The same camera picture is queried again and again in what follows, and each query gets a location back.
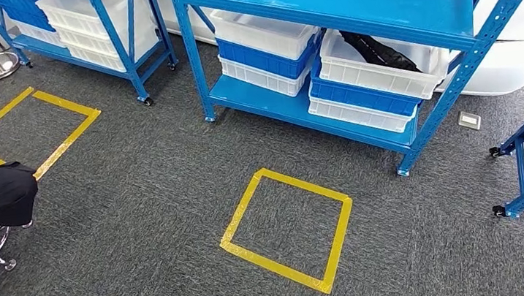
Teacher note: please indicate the black part in crate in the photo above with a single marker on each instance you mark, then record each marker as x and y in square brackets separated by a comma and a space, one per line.
[378, 52]

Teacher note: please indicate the yellow tape floor square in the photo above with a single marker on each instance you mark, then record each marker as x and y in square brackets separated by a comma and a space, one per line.
[71, 135]
[254, 259]

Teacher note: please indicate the grey floor outlet box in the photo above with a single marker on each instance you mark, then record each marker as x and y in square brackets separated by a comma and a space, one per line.
[469, 120]

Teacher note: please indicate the white car with red stripe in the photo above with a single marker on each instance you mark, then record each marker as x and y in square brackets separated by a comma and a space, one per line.
[516, 66]

